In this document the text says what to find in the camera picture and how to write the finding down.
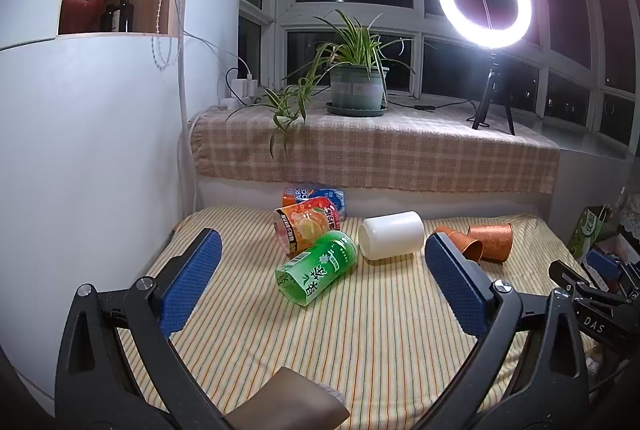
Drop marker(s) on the striped cloth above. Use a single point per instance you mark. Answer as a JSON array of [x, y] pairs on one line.
[[380, 340]]

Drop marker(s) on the white pipe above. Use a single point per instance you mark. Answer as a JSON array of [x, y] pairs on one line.
[[184, 74]]

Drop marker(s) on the brown paper cup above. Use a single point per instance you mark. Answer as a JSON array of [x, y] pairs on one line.
[[494, 240], [469, 244]]

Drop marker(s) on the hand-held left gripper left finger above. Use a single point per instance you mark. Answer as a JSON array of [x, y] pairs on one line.
[[192, 280]]

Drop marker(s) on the black tripod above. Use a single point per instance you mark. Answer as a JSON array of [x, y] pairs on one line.
[[492, 89]]

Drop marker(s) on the dark bottle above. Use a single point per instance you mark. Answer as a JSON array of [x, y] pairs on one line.
[[126, 14], [110, 19]]

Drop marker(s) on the spider plant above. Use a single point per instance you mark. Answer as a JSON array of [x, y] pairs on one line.
[[350, 44]]

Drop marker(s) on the green pot saucer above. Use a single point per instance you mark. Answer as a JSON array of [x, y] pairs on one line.
[[356, 111]]

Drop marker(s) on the dark blue box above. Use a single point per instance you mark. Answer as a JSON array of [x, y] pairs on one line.
[[602, 265]]

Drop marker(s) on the plaid cloth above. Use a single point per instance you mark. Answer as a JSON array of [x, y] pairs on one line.
[[380, 149]]

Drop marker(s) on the green plant pot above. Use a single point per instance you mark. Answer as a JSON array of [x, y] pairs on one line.
[[357, 87]]

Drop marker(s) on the white cup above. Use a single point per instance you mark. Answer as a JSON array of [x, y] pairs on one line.
[[392, 235]]

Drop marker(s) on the green paper bag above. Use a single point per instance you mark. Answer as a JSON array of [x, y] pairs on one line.
[[590, 232]]

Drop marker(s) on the orange printed cup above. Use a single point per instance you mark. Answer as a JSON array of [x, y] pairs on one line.
[[307, 222]]

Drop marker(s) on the white chargers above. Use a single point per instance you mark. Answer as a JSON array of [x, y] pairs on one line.
[[245, 84]]

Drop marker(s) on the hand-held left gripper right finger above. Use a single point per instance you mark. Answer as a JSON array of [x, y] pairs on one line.
[[452, 285]]

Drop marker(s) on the brown flat piece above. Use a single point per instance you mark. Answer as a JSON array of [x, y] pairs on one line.
[[295, 397]]

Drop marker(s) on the green printed cup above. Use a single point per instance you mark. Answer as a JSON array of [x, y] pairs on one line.
[[320, 267]]

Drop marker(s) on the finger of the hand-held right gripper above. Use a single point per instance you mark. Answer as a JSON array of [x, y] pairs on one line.
[[570, 277]]

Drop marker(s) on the blue and orange cup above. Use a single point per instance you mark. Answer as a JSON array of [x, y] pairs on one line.
[[326, 195]]

